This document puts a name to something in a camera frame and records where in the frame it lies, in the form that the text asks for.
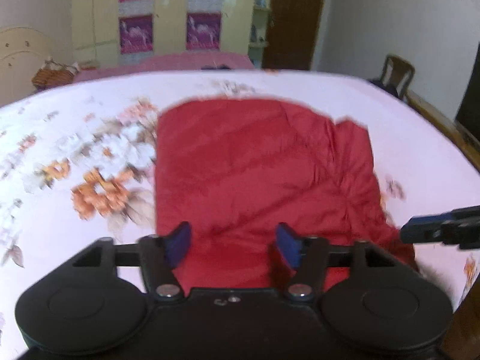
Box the red puffer jacket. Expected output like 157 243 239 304
154 97 415 290

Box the white floral bed sheet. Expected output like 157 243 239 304
1 70 479 359

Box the wooden chair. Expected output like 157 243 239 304
369 54 416 100

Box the pink striped bed cover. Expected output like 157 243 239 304
73 50 255 83

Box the black garment on bed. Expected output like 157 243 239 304
201 64 232 71

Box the lower left purple poster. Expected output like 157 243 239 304
119 15 154 55

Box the lower right purple poster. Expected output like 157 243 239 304
186 12 221 50

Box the cream corner shelf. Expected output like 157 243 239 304
248 0 272 69

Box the cream round headboard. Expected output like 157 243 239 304
0 27 53 107

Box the cream wardrobe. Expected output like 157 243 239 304
72 0 254 68

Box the brown wooden door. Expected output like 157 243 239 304
262 0 324 71

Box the wooden bed frame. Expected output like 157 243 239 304
405 89 480 171

